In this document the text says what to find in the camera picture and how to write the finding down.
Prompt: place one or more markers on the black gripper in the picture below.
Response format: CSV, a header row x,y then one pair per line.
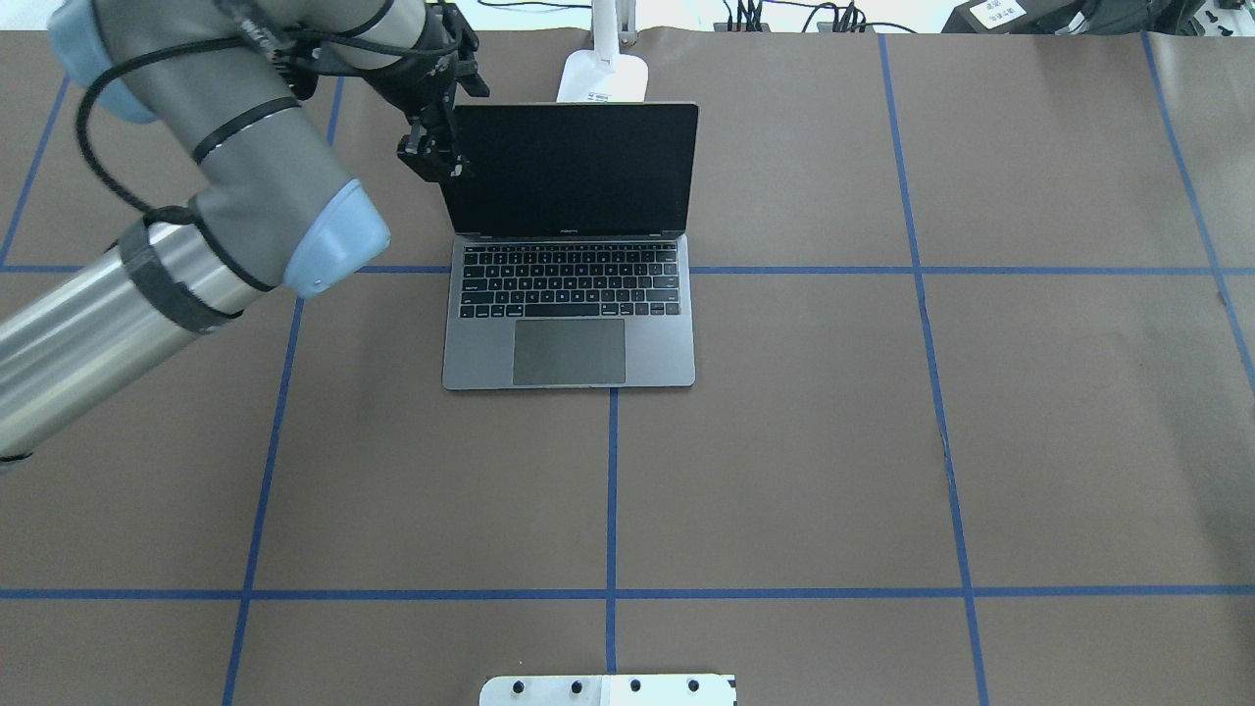
x,y
413,93

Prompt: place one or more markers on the grey laptop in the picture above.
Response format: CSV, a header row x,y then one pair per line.
x,y
569,265

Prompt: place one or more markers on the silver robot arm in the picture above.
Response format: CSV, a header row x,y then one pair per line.
x,y
193,114

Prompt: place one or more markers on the black power adapter box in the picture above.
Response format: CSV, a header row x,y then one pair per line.
x,y
1018,17

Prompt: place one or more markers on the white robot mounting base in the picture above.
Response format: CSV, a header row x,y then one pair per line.
x,y
611,689

